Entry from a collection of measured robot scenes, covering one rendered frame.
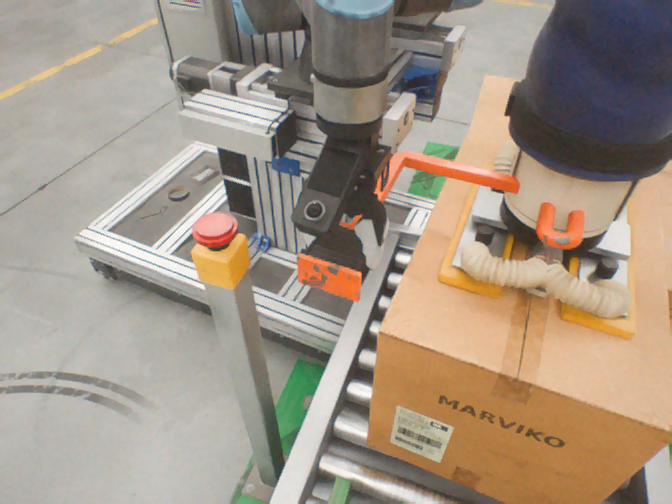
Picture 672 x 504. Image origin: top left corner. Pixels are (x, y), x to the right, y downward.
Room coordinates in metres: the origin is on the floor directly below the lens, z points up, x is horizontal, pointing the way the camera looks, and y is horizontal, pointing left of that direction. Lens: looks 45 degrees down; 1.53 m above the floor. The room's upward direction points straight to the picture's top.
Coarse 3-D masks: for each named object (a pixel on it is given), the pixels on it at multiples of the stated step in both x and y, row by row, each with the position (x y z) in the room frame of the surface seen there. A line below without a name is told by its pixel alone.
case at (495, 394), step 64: (448, 192) 0.75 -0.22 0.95; (640, 192) 0.75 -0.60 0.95; (512, 256) 0.57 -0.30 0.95; (640, 256) 0.57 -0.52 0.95; (384, 320) 0.44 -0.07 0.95; (448, 320) 0.44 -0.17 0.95; (512, 320) 0.44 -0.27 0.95; (640, 320) 0.44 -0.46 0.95; (384, 384) 0.41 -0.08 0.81; (448, 384) 0.37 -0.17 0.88; (512, 384) 0.34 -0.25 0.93; (576, 384) 0.33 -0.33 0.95; (640, 384) 0.33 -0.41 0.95; (384, 448) 0.40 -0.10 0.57; (448, 448) 0.36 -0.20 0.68; (512, 448) 0.32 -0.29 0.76; (576, 448) 0.29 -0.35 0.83; (640, 448) 0.27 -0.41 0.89
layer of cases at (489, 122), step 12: (492, 84) 2.08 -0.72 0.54; (504, 84) 2.08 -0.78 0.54; (480, 96) 1.97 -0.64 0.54; (492, 96) 1.97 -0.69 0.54; (504, 96) 1.97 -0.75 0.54; (480, 108) 1.86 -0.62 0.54; (492, 108) 1.86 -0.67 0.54; (504, 108) 1.86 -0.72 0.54; (480, 120) 1.76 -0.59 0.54; (492, 120) 1.76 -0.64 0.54; (504, 120) 1.76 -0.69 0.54; (480, 132) 1.66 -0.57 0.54; (492, 132) 1.66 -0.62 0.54; (504, 132) 1.66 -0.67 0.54; (660, 180) 1.35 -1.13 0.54; (660, 192) 1.28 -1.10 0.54; (660, 204) 1.22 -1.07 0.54
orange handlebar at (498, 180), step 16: (400, 160) 0.65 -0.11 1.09; (416, 160) 0.66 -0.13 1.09; (432, 160) 0.65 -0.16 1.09; (448, 160) 0.65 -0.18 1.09; (448, 176) 0.63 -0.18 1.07; (464, 176) 0.62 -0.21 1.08; (480, 176) 0.61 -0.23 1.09; (496, 176) 0.61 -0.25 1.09; (512, 176) 0.61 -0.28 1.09; (384, 192) 0.57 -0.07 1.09; (512, 192) 0.59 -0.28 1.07; (544, 208) 0.53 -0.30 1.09; (352, 224) 0.50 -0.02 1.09; (544, 224) 0.50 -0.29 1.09; (576, 224) 0.50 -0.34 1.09; (544, 240) 0.48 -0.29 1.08; (560, 240) 0.47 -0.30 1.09; (576, 240) 0.47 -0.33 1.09
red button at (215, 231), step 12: (204, 216) 0.57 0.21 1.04; (216, 216) 0.57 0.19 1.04; (228, 216) 0.57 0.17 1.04; (192, 228) 0.55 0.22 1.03; (204, 228) 0.54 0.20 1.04; (216, 228) 0.54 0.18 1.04; (228, 228) 0.54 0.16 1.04; (204, 240) 0.52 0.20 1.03; (216, 240) 0.52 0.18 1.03; (228, 240) 0.53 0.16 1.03
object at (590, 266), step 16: (576, 256) 0.55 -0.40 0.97; (592, 256) 0.55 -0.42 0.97; (608, 256) 0.55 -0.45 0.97; (576, 272) 0.52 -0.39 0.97; (592, 272) 0.51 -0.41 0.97; (608, 272) 0.50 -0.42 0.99; (624, 272) 0.51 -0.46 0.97; (576, 320) 0.43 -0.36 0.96; (592, 320) 0.42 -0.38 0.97; (608, 320) 0.42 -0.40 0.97; (624, 320) 0.42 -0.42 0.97; (624, 336) 0.40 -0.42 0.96
